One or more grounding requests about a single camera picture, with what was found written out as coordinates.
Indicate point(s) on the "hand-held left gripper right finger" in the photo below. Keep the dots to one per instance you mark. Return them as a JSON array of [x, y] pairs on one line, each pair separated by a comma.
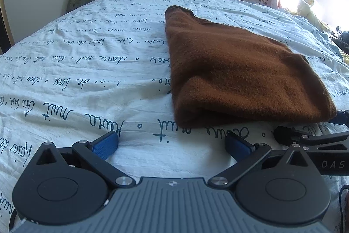
[[238, 146]]

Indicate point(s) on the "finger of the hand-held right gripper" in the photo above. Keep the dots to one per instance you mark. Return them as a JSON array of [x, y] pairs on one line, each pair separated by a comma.
[[327, 141], [342, 117]]

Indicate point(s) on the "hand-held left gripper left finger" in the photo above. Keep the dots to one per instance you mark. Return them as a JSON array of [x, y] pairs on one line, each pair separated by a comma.
[[105, 145]]

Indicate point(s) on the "brown knit sweater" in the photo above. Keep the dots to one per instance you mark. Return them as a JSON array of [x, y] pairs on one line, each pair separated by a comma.
[[231, 66]]

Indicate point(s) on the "dark grey cloth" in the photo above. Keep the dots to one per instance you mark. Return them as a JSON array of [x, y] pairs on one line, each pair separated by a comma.
[[342, 40]]

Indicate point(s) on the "white script printed bed sheet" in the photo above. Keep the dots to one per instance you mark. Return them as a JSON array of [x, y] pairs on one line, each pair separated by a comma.
[[81, 63]]

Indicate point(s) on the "pale yellow cloth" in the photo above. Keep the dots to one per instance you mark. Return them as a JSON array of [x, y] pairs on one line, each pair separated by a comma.
[[310, 5]]

